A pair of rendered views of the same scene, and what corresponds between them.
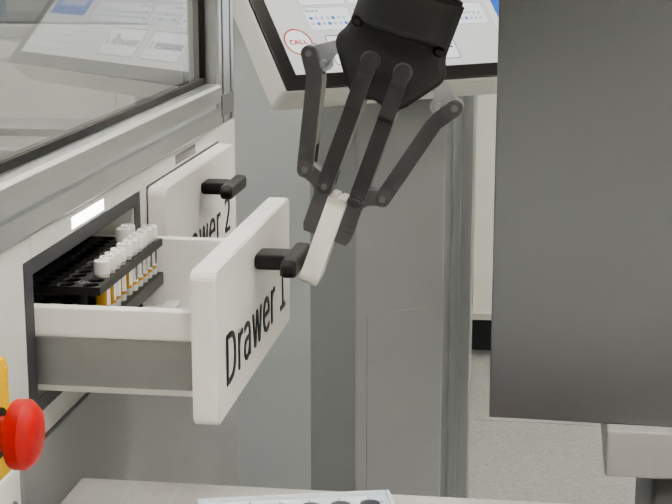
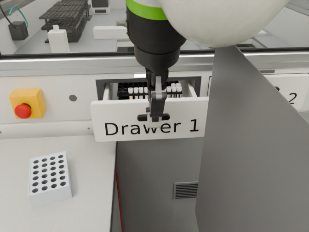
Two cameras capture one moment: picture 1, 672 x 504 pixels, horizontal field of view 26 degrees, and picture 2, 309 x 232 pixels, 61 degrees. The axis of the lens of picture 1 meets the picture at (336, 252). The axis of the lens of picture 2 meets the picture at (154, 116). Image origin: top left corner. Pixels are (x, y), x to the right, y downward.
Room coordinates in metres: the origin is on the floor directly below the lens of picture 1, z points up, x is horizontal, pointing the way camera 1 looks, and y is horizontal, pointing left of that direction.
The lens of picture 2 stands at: (0.98, -0.47, 1.23)
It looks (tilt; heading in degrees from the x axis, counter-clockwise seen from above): 32 degrees down; 78
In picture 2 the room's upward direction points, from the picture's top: straight up
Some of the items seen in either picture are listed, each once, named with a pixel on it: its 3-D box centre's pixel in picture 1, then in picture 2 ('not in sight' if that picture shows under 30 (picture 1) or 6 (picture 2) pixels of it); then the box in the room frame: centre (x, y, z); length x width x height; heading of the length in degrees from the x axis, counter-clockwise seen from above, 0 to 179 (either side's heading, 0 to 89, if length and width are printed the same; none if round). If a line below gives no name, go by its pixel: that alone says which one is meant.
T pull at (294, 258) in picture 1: (280, 259); (153, 114); (1.09, 0.04, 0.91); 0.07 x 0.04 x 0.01; 172
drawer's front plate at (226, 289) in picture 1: (246, 298); (152, 119); (1.09, 0.07, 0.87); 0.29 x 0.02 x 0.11; 172
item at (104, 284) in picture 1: (122, 264); (149, 92); (1.11, 0.17, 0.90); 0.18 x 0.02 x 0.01; 172
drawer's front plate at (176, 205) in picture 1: (195, 217); (257, 93); (1.42, 0.14, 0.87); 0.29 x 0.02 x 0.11; 172
